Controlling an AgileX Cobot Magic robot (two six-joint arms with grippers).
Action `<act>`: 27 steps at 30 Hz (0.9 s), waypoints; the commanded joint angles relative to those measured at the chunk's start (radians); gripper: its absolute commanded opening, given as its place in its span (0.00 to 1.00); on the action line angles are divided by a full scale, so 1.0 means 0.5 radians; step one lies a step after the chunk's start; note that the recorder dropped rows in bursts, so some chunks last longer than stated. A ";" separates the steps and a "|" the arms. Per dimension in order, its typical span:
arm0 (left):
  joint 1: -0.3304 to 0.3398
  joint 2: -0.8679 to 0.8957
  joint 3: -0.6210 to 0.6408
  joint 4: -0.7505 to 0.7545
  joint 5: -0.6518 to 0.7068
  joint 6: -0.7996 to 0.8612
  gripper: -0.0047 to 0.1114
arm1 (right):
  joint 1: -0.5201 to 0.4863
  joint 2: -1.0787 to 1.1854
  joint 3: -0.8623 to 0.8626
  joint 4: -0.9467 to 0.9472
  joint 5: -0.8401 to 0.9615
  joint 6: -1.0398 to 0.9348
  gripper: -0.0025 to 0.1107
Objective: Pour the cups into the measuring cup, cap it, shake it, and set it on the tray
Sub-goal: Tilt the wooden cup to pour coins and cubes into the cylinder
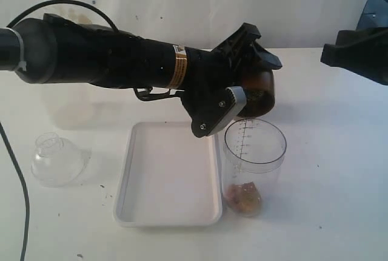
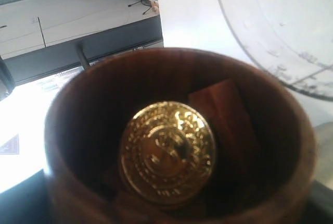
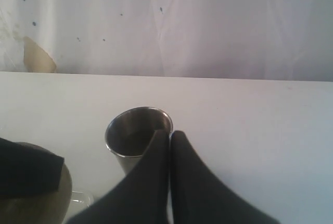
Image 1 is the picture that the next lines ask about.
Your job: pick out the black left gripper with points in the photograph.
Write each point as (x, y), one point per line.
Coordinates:
(209, 73)

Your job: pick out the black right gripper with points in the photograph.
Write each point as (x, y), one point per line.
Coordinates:
(363, 52)

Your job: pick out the brown wooden cup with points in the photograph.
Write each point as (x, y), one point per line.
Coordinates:
(259, 88)

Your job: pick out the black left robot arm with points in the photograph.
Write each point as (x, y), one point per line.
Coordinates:
(55, 50)

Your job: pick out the clear measuring jar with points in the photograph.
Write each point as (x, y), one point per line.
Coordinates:
(253, 150)

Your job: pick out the clear glass funnel flask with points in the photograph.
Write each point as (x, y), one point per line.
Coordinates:
(57, 161)

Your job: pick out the dark blue background object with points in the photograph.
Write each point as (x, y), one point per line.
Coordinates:
(374, 15)

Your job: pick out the white rectangular tray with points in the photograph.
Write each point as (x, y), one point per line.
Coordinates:
(169, 178)

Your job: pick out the translucent plastic container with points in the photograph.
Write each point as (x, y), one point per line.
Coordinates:
(68, 105)

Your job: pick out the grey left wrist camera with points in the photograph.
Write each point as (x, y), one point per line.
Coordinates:
(237, 101)

